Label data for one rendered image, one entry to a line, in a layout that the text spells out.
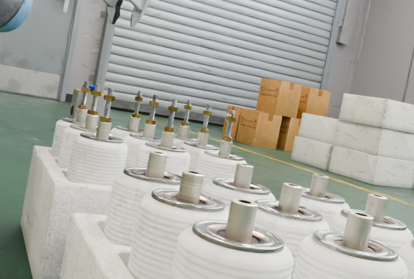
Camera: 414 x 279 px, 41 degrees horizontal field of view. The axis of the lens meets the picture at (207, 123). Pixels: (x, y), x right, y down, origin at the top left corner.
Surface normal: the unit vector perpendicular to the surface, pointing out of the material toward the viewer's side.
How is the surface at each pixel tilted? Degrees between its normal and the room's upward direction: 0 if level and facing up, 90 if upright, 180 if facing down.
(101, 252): 0
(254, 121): 90
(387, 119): 90
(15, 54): 90
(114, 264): 0
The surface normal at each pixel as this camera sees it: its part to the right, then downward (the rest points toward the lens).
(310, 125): -0.84, -0.13
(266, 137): 0.46, 0.14
